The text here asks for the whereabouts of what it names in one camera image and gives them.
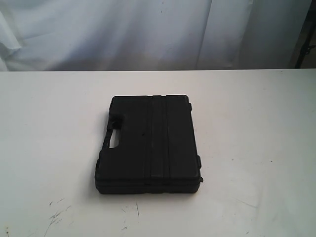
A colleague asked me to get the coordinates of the black plastic tool case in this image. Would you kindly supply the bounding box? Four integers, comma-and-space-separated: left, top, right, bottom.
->
94, 95, 203, 194

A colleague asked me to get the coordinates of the white backdrop curtain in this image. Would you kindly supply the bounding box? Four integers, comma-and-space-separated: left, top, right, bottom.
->
0, 0, 311, 71

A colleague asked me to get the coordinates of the black stand pole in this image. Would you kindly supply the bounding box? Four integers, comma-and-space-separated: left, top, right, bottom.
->
294, 0, 316, 69

